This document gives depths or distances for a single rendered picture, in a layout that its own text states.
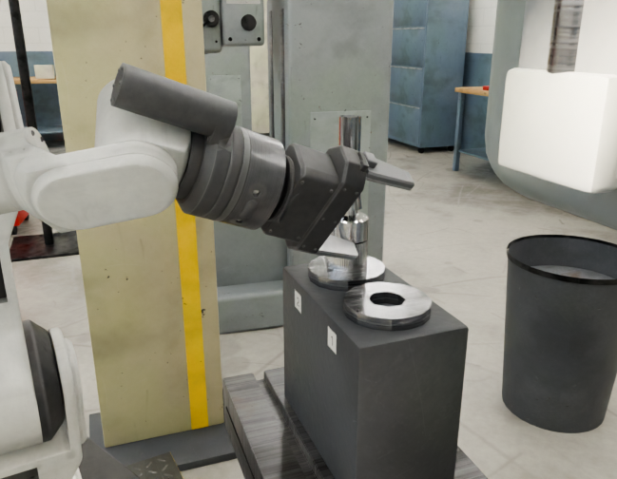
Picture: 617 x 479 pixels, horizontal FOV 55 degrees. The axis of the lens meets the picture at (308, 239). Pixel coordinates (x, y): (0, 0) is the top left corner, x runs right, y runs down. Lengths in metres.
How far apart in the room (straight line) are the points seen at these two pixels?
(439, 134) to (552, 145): 7.51
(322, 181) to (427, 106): 7.01
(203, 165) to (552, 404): 2.04
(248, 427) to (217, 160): 0.38
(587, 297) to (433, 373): 1.61
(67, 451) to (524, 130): 0.70
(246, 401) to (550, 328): 1.58
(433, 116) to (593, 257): 5.21
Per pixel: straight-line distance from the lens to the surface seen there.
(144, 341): 2.09
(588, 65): 0.17
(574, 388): 2.37
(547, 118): 0.18
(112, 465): 1.33
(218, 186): 0.50
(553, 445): 2.41
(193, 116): 0.49
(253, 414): 0.79
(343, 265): 0.67
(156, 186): 0.48
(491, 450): 2.32
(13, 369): 0.72
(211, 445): 2.22
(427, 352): 0.59
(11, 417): 0.73
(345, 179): 0.55
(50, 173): 0.48
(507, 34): 0.26
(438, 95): 7.60
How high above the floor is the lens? 1.38
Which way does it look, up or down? 19 degrees down
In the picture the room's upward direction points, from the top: straight up
